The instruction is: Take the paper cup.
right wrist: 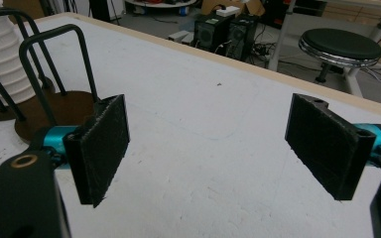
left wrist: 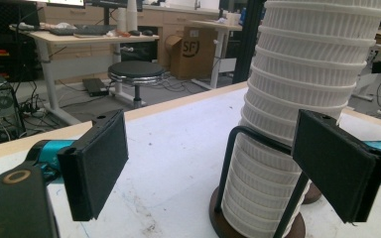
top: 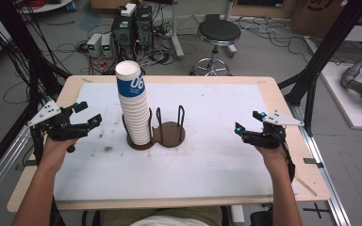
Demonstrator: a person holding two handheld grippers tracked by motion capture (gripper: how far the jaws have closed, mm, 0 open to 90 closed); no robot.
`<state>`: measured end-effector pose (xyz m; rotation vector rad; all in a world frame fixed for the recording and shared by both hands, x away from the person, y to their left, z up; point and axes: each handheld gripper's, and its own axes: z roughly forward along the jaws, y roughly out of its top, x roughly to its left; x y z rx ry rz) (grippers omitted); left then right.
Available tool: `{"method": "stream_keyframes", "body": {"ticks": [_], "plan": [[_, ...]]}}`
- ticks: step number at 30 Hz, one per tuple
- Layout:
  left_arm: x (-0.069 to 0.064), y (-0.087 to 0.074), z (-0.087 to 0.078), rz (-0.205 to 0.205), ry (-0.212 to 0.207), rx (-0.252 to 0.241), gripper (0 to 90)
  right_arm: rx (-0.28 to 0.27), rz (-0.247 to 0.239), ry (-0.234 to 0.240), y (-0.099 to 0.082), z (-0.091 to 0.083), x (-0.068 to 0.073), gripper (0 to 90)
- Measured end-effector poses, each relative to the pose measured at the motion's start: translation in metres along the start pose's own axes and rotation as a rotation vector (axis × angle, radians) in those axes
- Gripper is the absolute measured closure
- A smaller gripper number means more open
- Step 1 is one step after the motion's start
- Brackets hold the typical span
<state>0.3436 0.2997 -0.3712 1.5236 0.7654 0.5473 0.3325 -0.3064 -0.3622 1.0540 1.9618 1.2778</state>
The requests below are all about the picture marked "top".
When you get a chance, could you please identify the black tape strip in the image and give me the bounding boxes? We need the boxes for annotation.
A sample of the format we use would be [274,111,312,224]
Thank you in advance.
[303,157,325,170]

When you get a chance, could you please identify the person's left hand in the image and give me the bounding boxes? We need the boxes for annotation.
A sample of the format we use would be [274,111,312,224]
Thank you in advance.
[41,137,78,172]

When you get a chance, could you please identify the person's olive pants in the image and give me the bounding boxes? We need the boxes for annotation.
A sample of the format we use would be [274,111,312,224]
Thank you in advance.
[99,205,224,226]

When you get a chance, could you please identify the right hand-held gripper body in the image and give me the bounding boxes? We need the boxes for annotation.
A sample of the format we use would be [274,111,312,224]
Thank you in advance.
[243,110,304,149]

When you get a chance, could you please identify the grey power supply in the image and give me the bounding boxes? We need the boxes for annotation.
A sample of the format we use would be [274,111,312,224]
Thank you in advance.
[86,32,104,58]
[100,33,114,58]

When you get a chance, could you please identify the white box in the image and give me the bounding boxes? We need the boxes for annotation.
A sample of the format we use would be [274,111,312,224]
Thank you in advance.
[120,3,138,18]

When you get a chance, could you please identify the brown cup holder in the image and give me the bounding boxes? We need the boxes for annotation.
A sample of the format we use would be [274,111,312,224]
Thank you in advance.
[121,105,187,152]

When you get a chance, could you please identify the black computer tower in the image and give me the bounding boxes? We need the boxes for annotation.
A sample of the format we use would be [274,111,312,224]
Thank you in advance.
[135,5,155,52]
[111,13,138,61]

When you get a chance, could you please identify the black frame post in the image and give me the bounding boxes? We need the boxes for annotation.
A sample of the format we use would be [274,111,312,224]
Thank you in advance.
[277,0,362,137]
[0,0,72,186]

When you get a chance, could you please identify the white table mat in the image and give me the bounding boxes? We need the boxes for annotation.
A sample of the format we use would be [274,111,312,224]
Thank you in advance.
[54,82,298,202]

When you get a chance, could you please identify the white desk leg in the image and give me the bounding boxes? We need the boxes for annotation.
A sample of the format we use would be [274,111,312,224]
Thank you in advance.
[169,0,186,61]

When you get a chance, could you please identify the black cable bundle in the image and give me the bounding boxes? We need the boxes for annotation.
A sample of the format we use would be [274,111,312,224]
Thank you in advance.
[0,6,41,121]

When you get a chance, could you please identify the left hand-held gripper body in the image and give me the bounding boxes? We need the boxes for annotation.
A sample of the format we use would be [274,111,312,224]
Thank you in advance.
[27,99,91,141]

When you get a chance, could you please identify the white floor board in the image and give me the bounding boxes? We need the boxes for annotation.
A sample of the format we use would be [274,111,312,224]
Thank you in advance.
[304,60,362,132]

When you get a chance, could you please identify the thin wooden stick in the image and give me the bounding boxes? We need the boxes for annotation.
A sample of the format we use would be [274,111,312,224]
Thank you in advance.
[294,175,318,198]

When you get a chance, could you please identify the stack of white paper cups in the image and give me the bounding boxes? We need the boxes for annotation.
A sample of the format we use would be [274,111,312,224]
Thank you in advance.
[115,60,154,146]

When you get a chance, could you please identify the cardboard box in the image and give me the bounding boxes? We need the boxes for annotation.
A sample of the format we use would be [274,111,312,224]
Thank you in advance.
[289,0,362,40]

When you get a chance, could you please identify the black round stool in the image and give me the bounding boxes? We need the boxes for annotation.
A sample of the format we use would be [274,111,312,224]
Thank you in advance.
[189,13,242,77]

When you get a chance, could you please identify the person's right hand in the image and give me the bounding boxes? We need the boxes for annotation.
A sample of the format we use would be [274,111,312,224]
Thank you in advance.
[254,145,292,177]

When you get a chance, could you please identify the aluminium rail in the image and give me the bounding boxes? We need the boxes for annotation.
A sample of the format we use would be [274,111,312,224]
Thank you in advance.
[290,105,354,226]
[0,124,33,210]

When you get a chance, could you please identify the person's white shirt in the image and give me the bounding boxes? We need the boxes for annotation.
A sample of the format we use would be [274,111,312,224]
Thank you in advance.
[129,215,209,226]

